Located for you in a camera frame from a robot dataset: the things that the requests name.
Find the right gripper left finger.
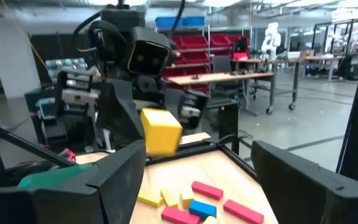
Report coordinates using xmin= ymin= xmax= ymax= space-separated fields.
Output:
xmin=0 ymin=139 xmax=147 ymax=224

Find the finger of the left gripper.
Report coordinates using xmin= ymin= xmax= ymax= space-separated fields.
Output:
xmin=163 ymin=89 xmax=185 ymax=124
xmin=96 ymin=77 xmax=145 ymax=151

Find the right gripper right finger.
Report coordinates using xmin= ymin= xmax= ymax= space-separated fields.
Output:
xmin=251 ymin=139 xmax=358 ymax=224

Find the yellow thick wooden block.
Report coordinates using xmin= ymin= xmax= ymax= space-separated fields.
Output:
xmin=140 ymin=108 xmax=183 ymax=157

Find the yellow short wooden block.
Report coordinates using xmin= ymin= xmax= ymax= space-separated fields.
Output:
xmin=180 ymin=188 xmax=196 ymax=210

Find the blue thick wooden block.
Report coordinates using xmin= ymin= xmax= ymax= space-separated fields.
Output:
xmin=188 ymin=200 xmax=218 ymax=221

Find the green translucent plastic bin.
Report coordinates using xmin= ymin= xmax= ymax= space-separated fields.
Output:
xmin=17 ymin=163 xmax=98 ymax=189

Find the wooden workbench on wheels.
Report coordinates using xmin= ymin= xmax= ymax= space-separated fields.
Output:
xmin=166 ymin=71 xmax=276 ymax=115

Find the red and black tool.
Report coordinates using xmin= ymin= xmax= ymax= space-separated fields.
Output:
xmin=61 ymin=148 xmax=77 ymax=163

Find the black office chair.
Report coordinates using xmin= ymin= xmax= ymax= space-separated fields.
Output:
xmin=211 ymin=55 xmax=245 ymax=100

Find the red flat wooden block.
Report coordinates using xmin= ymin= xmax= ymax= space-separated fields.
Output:
xmin=223 ymin=198 xmax=265 ymax=224
xmin=160 ymin=206 xmax=201 ymax=224
xmin=191 ymin=180 xmax=224 ymax=202

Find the red bin shelf rack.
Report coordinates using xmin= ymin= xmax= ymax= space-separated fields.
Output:
xmin=162 ymin=26 xmax=251 ymax=94

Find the blue storage bin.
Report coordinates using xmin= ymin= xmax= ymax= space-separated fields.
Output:
xmin=155 ymin=16 xmax=185 ymax=29
xmin=182 ymin=16 xmax=206 ymax=27

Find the white humanoid robot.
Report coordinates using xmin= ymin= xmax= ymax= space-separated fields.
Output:
xmin=260 ymin=21 xmax=282 ymax=60

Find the long wooden workbench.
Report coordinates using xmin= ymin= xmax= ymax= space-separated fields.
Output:
xmin=233 ymin=54 xmax=346 ymax=111

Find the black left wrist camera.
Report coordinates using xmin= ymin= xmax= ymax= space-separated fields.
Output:
xmin=127 ymin=26 xmax=175 ymax=78

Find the black aluminium table frame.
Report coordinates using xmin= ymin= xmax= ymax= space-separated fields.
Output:
xmin=0 ymin=119 xmax=259 ymax=181

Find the black pedestal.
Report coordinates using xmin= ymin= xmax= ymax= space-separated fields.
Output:
xmin=206 ymin=99 xmax=241 ymax=155

